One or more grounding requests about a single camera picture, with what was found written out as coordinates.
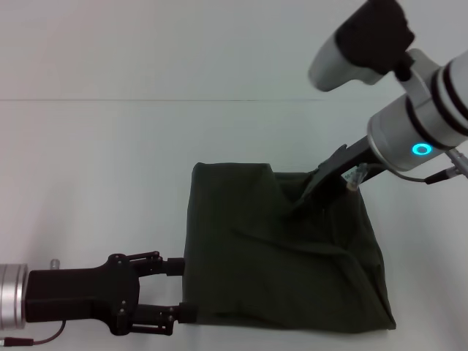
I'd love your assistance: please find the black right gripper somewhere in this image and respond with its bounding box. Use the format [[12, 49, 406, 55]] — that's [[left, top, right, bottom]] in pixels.
[[288, 135, 389, 216]]

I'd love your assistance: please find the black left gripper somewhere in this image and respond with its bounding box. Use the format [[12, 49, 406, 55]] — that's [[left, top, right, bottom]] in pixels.
[[23, 250, 201, 326]]

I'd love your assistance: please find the dark green t-shirt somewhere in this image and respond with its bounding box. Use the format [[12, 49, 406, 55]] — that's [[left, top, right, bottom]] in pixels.
[[181, 162, 398, 323]]

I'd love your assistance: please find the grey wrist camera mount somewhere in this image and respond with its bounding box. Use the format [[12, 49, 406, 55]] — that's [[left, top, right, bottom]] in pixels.
[[301, 144, 351, 198]]

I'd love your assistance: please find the clear gripper cable plug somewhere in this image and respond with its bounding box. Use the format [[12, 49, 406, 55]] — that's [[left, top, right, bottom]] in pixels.
[[344, 165, 367, 192]]

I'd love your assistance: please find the thin dark cable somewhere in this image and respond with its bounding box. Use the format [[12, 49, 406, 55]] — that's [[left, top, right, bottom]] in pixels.
[[0, 319, 67, 336], [364, 164, 462, 184]]

